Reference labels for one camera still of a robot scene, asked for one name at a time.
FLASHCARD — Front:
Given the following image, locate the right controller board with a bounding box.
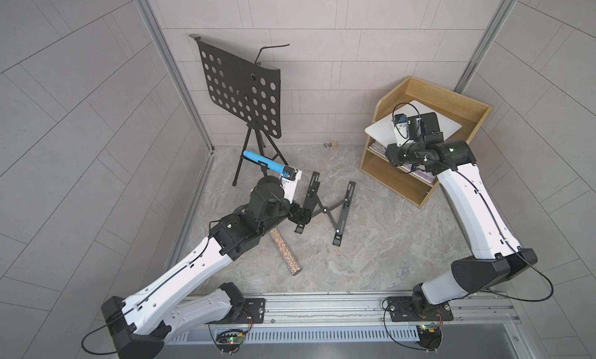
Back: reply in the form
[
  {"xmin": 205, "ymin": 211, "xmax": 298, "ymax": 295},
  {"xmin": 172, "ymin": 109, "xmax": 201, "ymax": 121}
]
[{"xmin": 416, "ymin": 325, "xmax": 443, "ymax": 351}]

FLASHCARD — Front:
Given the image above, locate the silver laptop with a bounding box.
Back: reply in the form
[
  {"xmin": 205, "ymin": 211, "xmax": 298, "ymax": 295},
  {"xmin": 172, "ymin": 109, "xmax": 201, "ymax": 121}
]
[{"xmin": 365, "ymin": 101, "xmax": 461, "ymax": 147}]

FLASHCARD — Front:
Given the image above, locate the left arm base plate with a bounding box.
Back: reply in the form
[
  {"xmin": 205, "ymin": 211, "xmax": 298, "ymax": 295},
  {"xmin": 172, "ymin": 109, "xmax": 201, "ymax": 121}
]
[{"xmin": 232, "ymin": 298, "xmax": 266, "ymax": 325}]

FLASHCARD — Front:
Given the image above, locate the left controller board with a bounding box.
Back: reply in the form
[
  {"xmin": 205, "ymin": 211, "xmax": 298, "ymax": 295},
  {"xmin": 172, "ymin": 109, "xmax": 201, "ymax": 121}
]
[{"xmin": 215, "ymin": 329, "xmax": 247, "ymax": 354}]

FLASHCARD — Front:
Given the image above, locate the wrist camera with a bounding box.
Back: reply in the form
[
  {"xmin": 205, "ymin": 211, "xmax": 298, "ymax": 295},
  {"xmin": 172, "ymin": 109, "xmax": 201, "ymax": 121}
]
[
  {"xmin": 280, "ymin": 169, "xmax": 302, "ymax": 204},
  {"xmin": 392, "ymin": 113, "xmax": 422, "ymax": 147}
]

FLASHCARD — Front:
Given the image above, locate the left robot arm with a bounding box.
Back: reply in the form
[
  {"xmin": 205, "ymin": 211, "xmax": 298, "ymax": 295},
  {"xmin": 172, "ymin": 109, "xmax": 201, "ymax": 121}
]
[{"xmin": 101, "ymin": 171, "xmax": 304, "ymax": 358}]

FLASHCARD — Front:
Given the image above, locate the purple cat sketchbook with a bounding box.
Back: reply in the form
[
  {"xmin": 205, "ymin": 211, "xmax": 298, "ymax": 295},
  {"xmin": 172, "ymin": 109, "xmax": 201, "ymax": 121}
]
[{"xmin": 367, "ymin": 141, "xmax": 436, "ymax": 185}]

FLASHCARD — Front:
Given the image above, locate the black folding laptop stand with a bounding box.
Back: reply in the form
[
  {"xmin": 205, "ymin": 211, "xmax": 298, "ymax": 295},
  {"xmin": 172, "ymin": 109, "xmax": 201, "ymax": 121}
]
[{"xmin": 294, "ymin": 171, "xmax": 356, "ymax": 247}]

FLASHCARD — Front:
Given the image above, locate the wooden shelf unit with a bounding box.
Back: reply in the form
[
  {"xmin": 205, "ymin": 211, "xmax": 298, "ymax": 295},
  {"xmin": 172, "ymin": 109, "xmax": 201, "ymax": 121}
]
[{"xmin": 359, "ymin": 76, "xmax": 493, "ymax": 209}]

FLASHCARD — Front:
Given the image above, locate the black perforated music stand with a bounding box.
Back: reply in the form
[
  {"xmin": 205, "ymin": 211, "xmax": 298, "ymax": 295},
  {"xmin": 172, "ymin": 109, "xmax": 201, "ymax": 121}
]
[{"xmin": 189, "ymin": 34, "xmax": 288, "ymax": 164}]

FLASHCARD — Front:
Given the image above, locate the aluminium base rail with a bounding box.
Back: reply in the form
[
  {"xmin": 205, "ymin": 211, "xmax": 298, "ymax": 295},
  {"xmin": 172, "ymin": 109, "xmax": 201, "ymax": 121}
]
[{"xmin": 167, "ymin": 292, "xmax": 520, "ymax": 351}]

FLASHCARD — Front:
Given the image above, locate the glass tube of beads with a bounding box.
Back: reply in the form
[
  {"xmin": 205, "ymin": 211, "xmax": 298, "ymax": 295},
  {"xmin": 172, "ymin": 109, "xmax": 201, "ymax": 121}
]
[{"xmin": 269, "ymin": 227, "xmax": 302, "ymax": 276}]

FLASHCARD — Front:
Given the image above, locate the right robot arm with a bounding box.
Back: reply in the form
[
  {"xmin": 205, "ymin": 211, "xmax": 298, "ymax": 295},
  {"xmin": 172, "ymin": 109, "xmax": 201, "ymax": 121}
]
[{"xmin": 385, "ymin": 113, "xmax": 538, "ymax": 314}]

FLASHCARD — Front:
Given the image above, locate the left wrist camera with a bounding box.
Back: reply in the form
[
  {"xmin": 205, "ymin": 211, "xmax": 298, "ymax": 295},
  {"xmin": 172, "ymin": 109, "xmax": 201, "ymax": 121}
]
[{"xmin": 280, "ymin": 169, "xmax": 302, "ymax": 204}]

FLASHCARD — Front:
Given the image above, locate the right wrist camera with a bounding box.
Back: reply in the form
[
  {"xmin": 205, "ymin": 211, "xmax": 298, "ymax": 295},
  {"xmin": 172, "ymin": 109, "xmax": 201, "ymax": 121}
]
[{"xmin": 392, "ymin": 113, "xmax": 422, "ymax": 147}]

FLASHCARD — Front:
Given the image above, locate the controller board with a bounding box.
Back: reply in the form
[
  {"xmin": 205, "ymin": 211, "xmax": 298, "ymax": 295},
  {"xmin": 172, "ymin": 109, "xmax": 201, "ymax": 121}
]
[
  {"xmin": 416, "ymin": 325, "xmax": 443, "ymax": 351},
  {"xmin": 215, "ymin": 329, "xmax": 247, "ymax": 354}
]

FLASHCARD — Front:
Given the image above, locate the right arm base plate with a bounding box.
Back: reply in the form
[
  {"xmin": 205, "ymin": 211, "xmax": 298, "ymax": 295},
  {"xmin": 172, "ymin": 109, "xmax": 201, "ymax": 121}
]
[{"xmin": 385, "ymin": 296, "xmax": 454, "ymax": 323}]

